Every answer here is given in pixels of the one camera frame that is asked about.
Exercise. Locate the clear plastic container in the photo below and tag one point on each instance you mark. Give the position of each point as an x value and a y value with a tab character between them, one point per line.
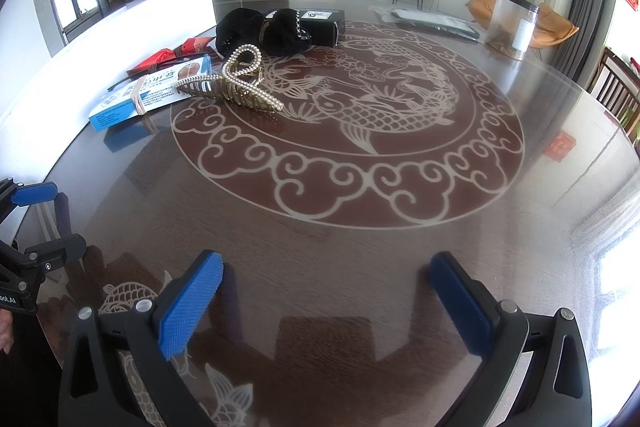
510	24

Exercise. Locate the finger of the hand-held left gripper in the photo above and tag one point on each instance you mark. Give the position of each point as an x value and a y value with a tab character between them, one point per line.
60	252
35	194

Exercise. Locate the blue medicine box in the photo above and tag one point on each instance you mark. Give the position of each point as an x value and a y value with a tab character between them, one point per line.
120	104

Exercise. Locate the wooden dining chair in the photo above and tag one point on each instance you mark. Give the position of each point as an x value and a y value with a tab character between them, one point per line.
617	92

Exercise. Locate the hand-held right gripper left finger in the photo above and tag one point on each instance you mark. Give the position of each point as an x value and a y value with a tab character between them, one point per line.
192	302

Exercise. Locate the black rectangular box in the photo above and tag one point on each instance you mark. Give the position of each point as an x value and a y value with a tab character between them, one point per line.
325	27

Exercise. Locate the red snack packet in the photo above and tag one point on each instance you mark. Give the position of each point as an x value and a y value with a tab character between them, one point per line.
160	57

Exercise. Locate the black velvet scrunchie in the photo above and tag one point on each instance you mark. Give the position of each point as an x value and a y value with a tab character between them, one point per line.
240	29

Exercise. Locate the clear plastic bags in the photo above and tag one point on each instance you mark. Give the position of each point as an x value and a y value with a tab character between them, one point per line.
430	22

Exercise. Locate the person's left hand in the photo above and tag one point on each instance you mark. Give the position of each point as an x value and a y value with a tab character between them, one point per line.
5	332

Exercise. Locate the pearl hair claw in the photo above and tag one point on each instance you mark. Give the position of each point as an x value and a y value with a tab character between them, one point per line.
235	82

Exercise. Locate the orange lounge chair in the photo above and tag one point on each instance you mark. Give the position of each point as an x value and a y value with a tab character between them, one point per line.
555	27

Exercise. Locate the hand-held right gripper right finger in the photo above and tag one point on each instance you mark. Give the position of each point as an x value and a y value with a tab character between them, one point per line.
460	302

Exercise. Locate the dark patterned wooden desktop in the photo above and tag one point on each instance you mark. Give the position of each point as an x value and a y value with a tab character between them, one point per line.
350	257

